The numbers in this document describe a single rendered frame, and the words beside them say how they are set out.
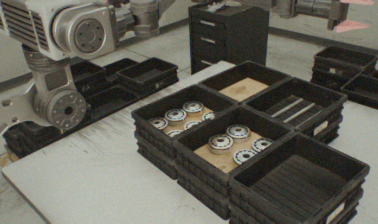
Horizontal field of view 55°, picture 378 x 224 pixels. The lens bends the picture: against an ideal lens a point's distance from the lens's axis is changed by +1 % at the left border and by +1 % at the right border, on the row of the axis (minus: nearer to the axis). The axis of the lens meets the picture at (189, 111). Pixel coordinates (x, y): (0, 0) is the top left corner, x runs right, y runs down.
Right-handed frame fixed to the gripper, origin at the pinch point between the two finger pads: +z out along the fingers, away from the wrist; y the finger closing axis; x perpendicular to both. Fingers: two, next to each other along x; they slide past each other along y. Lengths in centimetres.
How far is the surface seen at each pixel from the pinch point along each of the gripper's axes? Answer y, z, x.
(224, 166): 62, -35, 17
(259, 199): 52, -10, 32
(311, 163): 62, -11, -7
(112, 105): 108, -179, -28
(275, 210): 52, -4, 32
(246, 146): 62, -36, 1
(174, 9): 121, -351, -267
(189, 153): 52, -43, 28
